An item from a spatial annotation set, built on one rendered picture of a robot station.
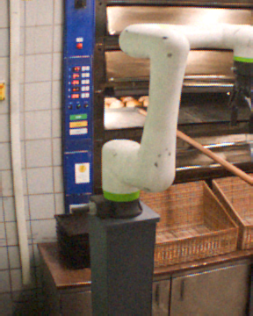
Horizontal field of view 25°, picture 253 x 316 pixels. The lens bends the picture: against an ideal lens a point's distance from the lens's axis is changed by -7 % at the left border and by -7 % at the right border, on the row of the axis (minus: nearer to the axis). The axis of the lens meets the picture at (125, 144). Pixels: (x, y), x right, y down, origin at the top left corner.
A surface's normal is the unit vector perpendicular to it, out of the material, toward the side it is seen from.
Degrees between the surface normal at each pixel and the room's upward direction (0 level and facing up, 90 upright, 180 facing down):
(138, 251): 90
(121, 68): 70
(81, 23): 90
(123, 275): 90
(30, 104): 90
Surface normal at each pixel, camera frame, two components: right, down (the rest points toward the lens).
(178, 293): 0.32, 0.26
